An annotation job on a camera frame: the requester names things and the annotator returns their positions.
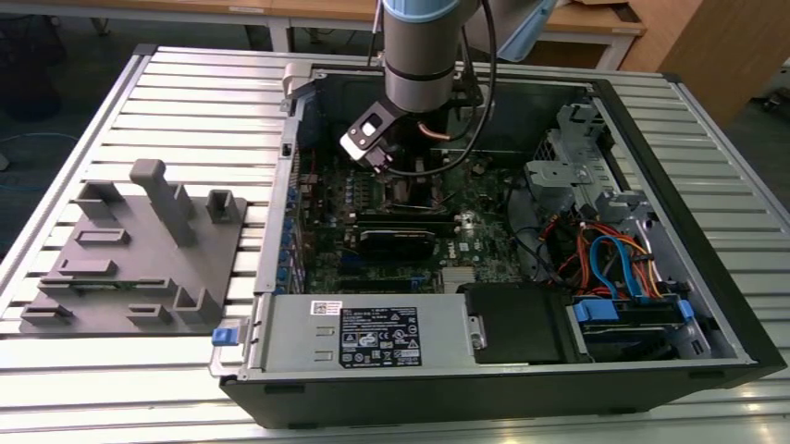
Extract metal locking lever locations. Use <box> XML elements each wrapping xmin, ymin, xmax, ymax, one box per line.
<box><xmin>438</xmin><ymin>182</ymin><xmax>474</xmax><ymax>204</ymax></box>

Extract CPU socket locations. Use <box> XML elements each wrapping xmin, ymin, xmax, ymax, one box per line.
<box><xmin>375</xmin><ymin>173</ymin><xmax>448</xmax><ymax>214</ymax></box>

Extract black expansion slot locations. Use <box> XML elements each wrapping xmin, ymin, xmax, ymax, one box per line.
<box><xmin>338</xmin><ymin>277</ymin><xmax>427</xmax><ymax>293</ymax></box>

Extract black graphics card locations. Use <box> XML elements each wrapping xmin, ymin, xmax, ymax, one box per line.
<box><xmin>355</xmin><ymin>228</ymin><xmax>438</xmax><ymax>260</ymax></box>

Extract green motherboard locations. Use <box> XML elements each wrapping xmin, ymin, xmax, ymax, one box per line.
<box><xmin>295</xmin><ymin>152</ymin><xmax>549</xmax><ymax>296</ymax></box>

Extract grey case latch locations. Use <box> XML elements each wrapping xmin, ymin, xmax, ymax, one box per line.
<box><xmin>281</xmin><ymin>62</ymin><xmax>318</xmax><ymax>115</ymax></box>

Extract silver disk bay cage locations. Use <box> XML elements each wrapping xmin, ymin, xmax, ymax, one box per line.
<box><xmin>522</xmin><ymin>102</ymin><xmax>661</xmax><ymax>235</ymax></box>

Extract silver chipset heatsink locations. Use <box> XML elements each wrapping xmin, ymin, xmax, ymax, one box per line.
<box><xmin>441</xmin><ymin>265</ymin><xmax>478</xmax><ymax>284</ymax></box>

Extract wooden desk white legs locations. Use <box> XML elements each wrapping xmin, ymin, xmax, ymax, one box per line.
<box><xmin>271</xmin><ymin>0</ymin><xmax>649</xmax><ymax>70</ymax></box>
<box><xmin>0</xmin><ymin>0</ymin><xmax>291</xmax><ymax>53</ymax></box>

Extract black rating label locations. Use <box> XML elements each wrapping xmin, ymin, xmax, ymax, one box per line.
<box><xmin>339</xmin><ymin>305</ymin><xmax>422</xmax><ymax>370</ymax></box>

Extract black plastic shroud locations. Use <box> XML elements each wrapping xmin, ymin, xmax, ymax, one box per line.
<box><xmin>460</xmin><ymin>281</ymin><xmax>593</xmax><ymax>366</ymax></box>

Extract silver power supply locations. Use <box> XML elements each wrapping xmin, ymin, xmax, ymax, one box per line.
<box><xmin>243</xmin><ymin>293</ymin><xmax>490</xmax><ymax>376</ymax></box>

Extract hard disk in blue carrier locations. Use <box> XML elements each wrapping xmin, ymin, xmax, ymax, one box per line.
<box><xmin>570</xmin><ymin>298</ymin><xmax>697</xmax><ymax>364</ymax></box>

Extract grey parts rack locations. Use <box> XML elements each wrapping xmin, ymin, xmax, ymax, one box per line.
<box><xmin>18</xmin><ymin>158</ymin><xmax>250</xmax><ymax>335</ymax></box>

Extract wooden cabinet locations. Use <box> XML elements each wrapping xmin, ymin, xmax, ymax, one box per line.
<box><xmin>620</xmin><ymin>0</ymin><xmax>790</xmax><ymax>129</ymax></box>

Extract black PC case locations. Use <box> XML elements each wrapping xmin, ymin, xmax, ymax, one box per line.
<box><xmin>209</xmin><ymin>62</ymin><xmax>789</xmax><ymax>431</ymax></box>

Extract green RAM stick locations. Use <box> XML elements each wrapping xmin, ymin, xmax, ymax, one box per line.
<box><xmin>73</xmin><ymin>279</ymin><xmax>167</xmax><ymax>293</ymax></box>

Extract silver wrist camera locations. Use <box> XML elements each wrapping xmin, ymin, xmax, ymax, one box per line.
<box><xmin>338</xmin><ymin>99</ymin><xmax>410</xmax><ymax>176</ymax></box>

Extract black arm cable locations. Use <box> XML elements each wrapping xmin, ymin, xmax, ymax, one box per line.
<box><xmin>386</xmin><ymin>0</ymin><xmax>500</xmax><ymax>179</ymax></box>

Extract black wire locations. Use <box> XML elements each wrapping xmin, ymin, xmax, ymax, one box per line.
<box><xmin>504</xmin><ymin>182</ymin><xmax>568</xmax><ymax>284</ymax></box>

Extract blue data wire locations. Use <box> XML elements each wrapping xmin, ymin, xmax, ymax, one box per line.
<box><xmin>588</xmin><ymin>235</ymin><xmax>644</xmax><ymax>304</ymax></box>

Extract orange yellow power wires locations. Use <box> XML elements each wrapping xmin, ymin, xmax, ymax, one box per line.
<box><xmin>552</xmin><ymin>220</ymin><xmax>678</xmax><ymax>302</ymax></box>

